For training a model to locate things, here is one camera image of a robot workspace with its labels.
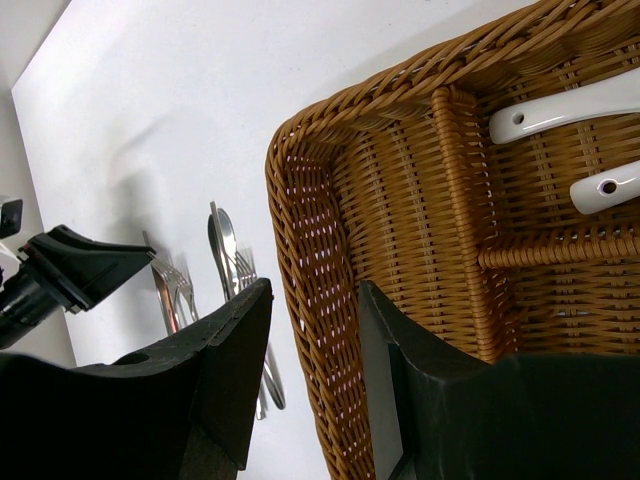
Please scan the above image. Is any silver chopstick middle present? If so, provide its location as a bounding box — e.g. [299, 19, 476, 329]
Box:
[210, 201, 267, 421]

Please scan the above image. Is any silver chopstick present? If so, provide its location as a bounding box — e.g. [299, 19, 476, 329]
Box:
[210, 201, 267, 421]
[142, 230, 152, 248]

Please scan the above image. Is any steel fork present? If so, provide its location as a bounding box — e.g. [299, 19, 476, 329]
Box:
[154, 258, 187, 330]
[235, 247, 258, 291]
[174, 254, 199, 325]

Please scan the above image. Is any white ceramic spoon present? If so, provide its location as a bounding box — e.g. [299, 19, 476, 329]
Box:
[489, 68, 639, 144]
[570, 161, 640, 215]

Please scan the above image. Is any silver knife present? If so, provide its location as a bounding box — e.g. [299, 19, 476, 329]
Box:
[217, 207, 286, 410]

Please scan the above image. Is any silver chopstick far left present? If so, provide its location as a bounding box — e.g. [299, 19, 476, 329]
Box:
[142, 230, 152, 248]

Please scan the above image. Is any copper chopstick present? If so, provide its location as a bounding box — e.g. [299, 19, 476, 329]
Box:
[152, 266, 180, 335]

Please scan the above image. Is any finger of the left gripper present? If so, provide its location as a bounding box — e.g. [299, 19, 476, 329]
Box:
[19, 225, 155, 313]

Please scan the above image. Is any wicker cutlery tray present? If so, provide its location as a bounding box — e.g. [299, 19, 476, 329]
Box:
[266, 1, 639, 479]

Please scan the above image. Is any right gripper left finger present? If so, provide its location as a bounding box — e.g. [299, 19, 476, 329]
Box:
[1, 278, 273, 479]

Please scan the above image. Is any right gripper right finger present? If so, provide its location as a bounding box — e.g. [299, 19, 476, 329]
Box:
[359, 281, 639, 479]

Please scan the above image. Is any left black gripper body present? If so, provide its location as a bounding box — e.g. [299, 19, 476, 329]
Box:
[1, 265, 59, 350]

